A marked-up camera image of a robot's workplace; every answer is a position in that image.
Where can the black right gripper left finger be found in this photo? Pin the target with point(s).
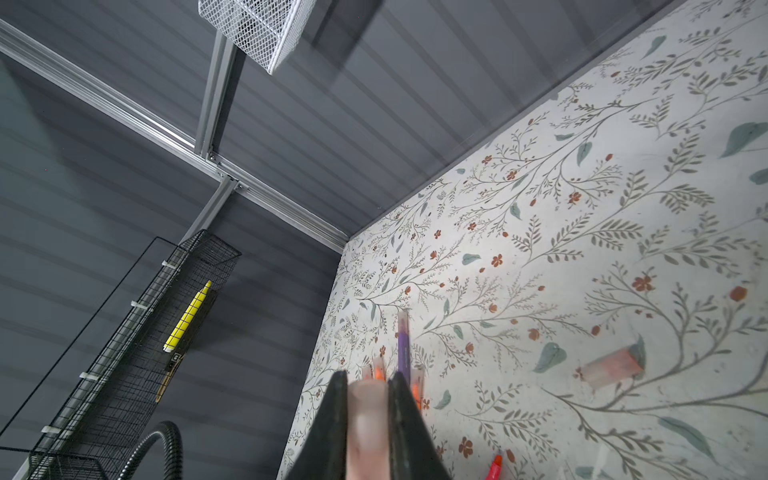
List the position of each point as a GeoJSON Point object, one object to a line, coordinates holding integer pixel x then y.
{"type": "Point", "coordinates": [323, 455]}

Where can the purple highlighter pen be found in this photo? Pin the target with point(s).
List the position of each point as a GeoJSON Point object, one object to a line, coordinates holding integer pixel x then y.
{"type": "Point", "coordinates": [403, 338]}

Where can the aluminium enclosure frame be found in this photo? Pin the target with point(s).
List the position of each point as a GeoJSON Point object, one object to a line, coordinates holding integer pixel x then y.
{"type": "Point", "coordinates": [88, 208]}

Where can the black wire basket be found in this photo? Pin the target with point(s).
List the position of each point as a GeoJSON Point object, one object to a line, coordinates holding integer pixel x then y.
{"type": "Point", "coordinates": [80, 384]}

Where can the translucent pink pen cap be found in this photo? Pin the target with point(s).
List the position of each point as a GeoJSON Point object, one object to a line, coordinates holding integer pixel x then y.
{"type": "Point", "coordinates": [611, 368]}

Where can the orange highlighter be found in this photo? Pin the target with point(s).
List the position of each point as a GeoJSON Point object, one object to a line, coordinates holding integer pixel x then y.
{"type": "Point", "coordinates": [417, 386]}
{"type": "Point", "coordinates": [379, 369]}

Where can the yellow highlighter in basket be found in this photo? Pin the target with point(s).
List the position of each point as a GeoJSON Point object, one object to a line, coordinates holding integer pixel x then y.
{"type": "Point", "coordinates": [186, 319]}

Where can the white wire basket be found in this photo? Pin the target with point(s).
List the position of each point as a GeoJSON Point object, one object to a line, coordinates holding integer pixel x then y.
{"type": "Point", "coordinates": [267, 31]}

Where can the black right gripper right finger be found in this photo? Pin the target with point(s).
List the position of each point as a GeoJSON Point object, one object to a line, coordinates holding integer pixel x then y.
{"type": "Point", "coordinates": [412, 454]}

